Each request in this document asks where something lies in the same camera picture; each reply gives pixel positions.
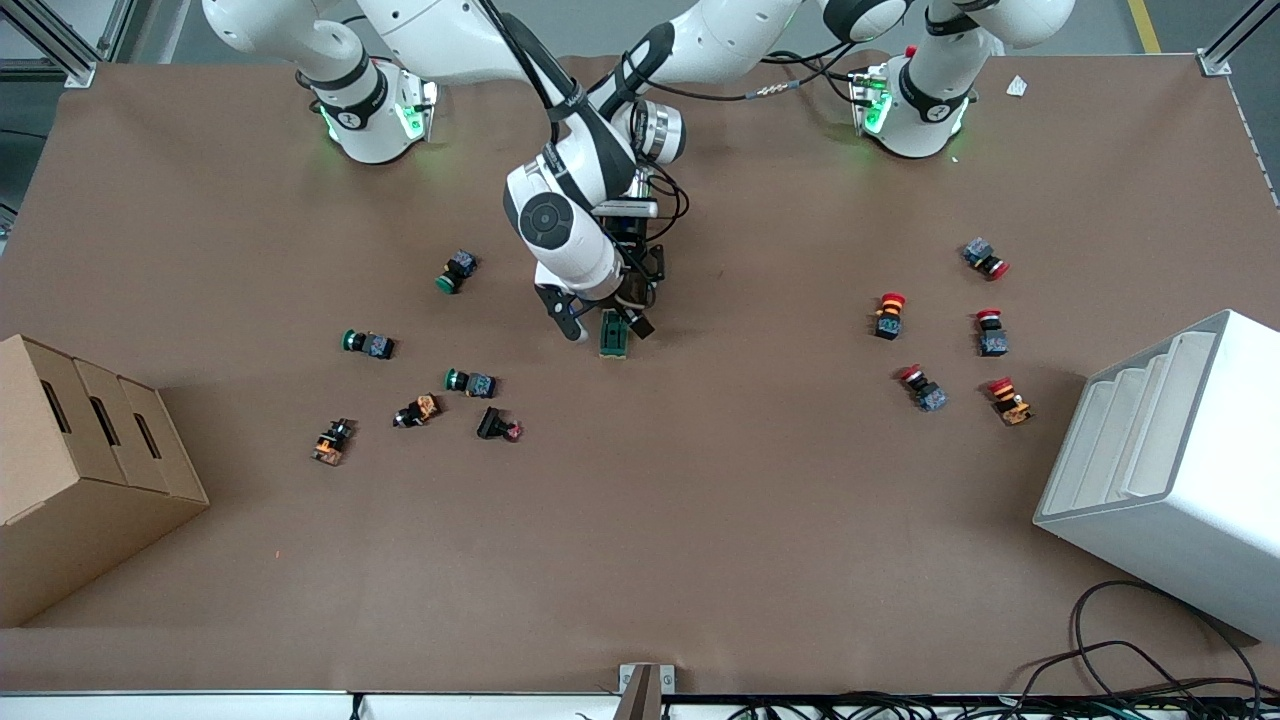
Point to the brown cardboard box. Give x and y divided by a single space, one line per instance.
70 480

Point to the black button orange block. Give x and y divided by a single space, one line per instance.
418 410
333 441

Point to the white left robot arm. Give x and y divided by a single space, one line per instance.
915 100

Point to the green push button switch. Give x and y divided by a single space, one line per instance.
472 383
370 345
457 270

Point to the white paper scrap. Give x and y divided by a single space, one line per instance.
1017 86

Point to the white table edge rail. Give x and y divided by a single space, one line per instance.
200 706

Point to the green load switch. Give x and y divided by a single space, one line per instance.
612 342

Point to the red mushroom button blue block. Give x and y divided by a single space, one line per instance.
991 332
923 388
985 258

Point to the red button orange block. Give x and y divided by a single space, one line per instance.
1010 401

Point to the white compartment storage bin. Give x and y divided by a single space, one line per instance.
1200 470

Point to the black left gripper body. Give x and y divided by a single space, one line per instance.
629 226

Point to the red button orange striped collar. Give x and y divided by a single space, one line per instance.
889 315

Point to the black switch with red tip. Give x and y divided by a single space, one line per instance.
495 424

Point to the metal table bracket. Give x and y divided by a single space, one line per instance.
643 690

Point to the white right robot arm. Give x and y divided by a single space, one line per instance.
560 240

